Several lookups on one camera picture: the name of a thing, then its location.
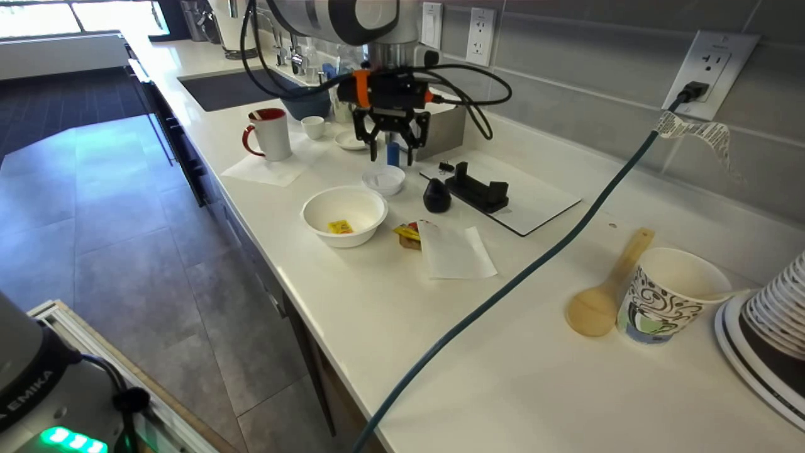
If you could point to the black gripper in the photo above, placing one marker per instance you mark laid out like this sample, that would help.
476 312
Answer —
392 101

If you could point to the black teardrop-shaped object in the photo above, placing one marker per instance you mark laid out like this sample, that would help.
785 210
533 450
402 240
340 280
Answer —
436 196

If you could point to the small blue object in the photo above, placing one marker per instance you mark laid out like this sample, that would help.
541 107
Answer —
394 155

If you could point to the white round bowl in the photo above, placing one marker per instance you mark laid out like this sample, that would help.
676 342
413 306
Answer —
322 220

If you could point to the white box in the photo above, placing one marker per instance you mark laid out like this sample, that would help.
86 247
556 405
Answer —
448 128

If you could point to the small black piece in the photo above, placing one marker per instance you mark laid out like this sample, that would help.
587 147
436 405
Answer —
446 166

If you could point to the small white cup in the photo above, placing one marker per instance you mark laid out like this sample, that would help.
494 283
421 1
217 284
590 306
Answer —
314 127

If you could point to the small yellow packet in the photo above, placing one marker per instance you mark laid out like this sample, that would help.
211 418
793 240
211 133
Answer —
340 228

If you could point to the long yellow sauce packet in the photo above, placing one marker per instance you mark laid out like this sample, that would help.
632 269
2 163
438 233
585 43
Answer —
410 238

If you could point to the white mug with red inside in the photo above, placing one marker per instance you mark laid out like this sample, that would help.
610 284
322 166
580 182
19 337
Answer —
273 133

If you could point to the white folded napkin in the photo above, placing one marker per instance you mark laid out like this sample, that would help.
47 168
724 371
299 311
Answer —
456 253

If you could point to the white flat board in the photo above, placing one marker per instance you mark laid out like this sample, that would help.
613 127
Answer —
536 201

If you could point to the dark counter sink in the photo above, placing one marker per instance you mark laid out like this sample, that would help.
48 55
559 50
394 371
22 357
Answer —
222 92

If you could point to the wooden spoon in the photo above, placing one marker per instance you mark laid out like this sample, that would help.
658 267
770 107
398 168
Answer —
594 308

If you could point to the black power plug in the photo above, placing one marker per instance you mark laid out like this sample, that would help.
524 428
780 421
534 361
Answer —
691 92

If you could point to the patterned paper cup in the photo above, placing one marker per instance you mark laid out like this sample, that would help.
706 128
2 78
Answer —
662 306

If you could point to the stack of plates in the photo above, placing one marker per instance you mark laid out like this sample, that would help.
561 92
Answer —
738 352

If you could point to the black holder bracket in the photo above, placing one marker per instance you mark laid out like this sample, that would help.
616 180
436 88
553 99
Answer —
480 192

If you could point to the white wall switch plate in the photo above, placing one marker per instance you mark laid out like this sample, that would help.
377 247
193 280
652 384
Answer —
432 26

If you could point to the white wall outlet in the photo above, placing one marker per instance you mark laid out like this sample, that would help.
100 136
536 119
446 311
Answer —
721 59
481 35

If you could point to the clear plastic wall hook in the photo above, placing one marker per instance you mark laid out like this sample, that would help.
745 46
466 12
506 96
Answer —
701 132

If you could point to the white metal frame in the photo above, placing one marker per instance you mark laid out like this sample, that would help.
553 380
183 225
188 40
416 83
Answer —
102 342

